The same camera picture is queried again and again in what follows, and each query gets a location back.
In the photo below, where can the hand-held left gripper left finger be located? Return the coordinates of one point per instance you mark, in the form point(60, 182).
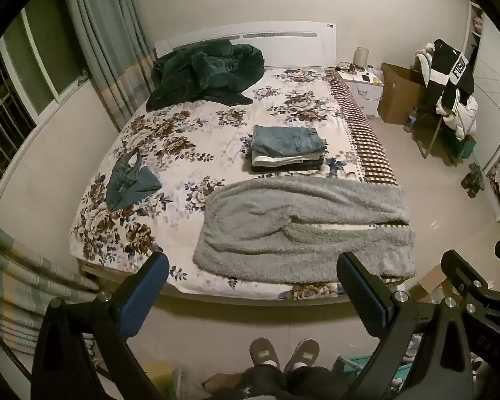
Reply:
point(148, 287)

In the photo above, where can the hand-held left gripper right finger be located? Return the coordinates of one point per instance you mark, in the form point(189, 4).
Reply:
point(366, 296)

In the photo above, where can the grey fleece pants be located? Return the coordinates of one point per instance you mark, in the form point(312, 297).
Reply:
point(300, 225)

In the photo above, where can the folded black pants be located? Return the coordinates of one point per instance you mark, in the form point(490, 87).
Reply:
point(287, 167)

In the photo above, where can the folded white pants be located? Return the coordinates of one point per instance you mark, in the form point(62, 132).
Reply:
point(283, 159)

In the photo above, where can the small cardboard box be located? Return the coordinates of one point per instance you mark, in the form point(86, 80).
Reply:
point(431, 283)

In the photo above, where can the teal drying rack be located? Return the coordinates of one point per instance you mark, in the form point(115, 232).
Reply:
point(358, 368)

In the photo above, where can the grey plush slippers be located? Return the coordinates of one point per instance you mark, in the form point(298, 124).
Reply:
point(473, 181)

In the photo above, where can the person's right grey shoe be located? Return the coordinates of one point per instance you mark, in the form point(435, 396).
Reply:
point(302, 354)

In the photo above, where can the person's grey shoe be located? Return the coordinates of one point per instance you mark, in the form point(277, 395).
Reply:
point(302, 354)
point(264, 354)

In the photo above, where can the person's right leg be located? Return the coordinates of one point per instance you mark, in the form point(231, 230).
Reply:
point(312, 385)

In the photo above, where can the person's leg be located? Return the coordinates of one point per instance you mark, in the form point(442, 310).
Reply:
point(262, 385)
point(312, 385)

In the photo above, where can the small teal garment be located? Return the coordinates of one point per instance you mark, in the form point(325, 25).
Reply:
point(129, 183)

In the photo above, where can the person's left grey shoe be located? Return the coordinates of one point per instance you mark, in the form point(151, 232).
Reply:
point(264, 354)

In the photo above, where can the grey-green striped curtain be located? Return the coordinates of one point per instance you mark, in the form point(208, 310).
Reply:
point(21, 283)
point(104, 50)

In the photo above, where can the person's left leg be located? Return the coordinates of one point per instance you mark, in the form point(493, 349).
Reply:
point(262, 385)

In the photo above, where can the white puffy jacket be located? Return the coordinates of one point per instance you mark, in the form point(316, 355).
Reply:
point(462, 116)

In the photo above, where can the plastic water bottle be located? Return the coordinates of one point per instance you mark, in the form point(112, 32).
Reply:
point(410, 121)

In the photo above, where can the floral bed sheet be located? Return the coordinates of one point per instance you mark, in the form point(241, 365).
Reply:
point(216, 146)

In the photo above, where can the white wardrobe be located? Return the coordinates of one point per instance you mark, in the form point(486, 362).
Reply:
point(498, 91)

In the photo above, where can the large cardboard box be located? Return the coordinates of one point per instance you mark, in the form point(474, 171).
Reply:
point(398, 96)

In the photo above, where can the white nightstand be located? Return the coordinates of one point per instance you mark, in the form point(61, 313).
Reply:
point(366, 91)

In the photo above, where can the dark green blanket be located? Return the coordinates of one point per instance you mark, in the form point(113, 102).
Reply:
point(208, 73)

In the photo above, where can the white cylinder lamp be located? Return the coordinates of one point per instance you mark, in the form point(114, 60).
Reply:
point(361, 58)

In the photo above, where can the window with metal grille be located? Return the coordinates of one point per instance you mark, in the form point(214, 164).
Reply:
point(29, 71)

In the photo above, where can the white bed headboard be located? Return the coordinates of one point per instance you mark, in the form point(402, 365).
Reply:
point(275, 43)

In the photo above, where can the metal frame chair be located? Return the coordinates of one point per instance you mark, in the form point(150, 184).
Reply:
point(431, 137)

